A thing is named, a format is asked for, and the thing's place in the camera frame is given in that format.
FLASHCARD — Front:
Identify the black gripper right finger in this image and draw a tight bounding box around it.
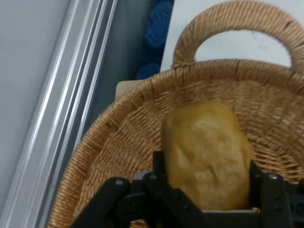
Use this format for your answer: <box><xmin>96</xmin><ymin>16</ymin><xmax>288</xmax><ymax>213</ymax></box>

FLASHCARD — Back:
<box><xmin>249</xmin><ymin>161</ymin><xmax>304</xmax><ymax>228</ymax></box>

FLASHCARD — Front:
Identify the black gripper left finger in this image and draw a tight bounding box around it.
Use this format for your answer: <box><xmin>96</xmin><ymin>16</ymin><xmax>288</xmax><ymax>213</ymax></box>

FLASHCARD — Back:
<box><xmin>71</xmin><ymin>151</ymin><xmax>205</xmax><ymax>228</ymax></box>

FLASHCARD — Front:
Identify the yellow toy potato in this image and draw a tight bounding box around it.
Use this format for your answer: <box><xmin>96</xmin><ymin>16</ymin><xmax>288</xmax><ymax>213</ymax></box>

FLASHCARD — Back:
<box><xmin>161</xmin><ymin>102</ymin><xmax>252</xmax><ymax>211</ymax></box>

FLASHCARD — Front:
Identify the wooden cutting board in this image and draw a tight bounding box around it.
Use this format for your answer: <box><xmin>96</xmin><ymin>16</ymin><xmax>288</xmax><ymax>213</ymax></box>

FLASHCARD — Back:
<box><xmin>115</xmin><ymin>80</ymin><xmax>145</xmax><ymax>100</ymax></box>

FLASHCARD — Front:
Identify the blue knitted cloth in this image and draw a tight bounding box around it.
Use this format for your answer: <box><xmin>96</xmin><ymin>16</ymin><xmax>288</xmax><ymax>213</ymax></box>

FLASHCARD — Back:
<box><xmin>135</xmin><ymin>0</ymin><xmax>175</xmax><ymax>81</ymax></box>

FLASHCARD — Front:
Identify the woven wicker basket with handles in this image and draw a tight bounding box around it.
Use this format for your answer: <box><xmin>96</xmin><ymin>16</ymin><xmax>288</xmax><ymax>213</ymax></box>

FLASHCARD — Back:
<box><xmin>47</xmin><ymin>0</ymin><xmax>304</xmax><ymax>228</ymax></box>

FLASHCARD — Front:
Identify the long horizontal aluminium frame rail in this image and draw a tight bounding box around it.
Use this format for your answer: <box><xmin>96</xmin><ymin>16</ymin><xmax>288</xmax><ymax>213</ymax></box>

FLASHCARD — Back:
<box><xmin>0</xmin><ymin>0</ymin><xmax>119</xmax><ymax>228</ymax></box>

